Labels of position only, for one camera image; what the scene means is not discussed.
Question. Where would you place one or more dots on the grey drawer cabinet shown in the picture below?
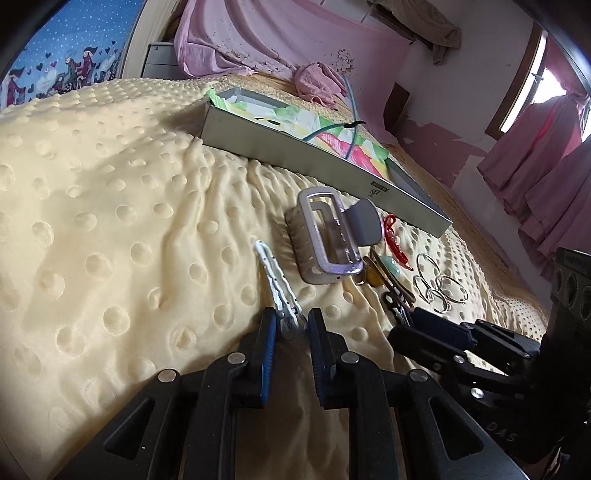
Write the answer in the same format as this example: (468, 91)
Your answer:
(159, 60)

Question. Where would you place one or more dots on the pink hanging sheet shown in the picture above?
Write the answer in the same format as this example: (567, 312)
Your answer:
(258, 32)

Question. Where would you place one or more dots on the brown cloth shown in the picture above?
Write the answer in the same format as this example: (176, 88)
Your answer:
(429, 23)

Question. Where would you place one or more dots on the blue printed fabric wardrobe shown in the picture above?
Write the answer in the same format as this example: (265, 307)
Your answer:
(64, 50)

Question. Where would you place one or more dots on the beige wooden cupboard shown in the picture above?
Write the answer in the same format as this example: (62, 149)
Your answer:
(147, 23)

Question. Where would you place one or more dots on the brown hair clip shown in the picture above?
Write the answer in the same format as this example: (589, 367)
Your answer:
(399, 295)

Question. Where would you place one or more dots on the large silver hair claw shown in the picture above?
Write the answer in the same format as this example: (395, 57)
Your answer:
(318, 258)

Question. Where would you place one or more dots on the pink towel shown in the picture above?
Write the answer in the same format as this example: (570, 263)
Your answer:
(318, 83)

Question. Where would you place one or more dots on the yellow dotted blanket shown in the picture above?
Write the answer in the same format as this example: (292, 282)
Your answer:
(115, 230)

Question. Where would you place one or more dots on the white hair clip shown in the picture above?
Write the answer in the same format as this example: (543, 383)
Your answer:
(277, 286)

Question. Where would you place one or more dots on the amber hair clip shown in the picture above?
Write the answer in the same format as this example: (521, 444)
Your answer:
(372, 278)

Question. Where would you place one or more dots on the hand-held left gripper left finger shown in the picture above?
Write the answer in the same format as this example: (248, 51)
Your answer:
(268, 355)

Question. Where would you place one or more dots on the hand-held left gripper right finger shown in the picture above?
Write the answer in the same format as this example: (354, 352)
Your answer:
(319, 355)

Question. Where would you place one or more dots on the grey cardboard box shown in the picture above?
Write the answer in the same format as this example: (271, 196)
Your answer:
(295, 138)

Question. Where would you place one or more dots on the window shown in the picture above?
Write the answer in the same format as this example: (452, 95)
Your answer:
(535, 69)

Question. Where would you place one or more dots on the colourful painted paper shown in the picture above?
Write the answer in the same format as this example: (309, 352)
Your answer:
(318, 127)

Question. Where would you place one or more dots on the pink curtain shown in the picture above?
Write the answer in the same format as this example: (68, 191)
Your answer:
(540, 170)

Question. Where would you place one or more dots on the brown headboard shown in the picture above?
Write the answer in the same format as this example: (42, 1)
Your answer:
(398, 106)

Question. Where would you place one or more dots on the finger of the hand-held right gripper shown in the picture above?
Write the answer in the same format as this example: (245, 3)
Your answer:
(438, 325)
(418, 346)

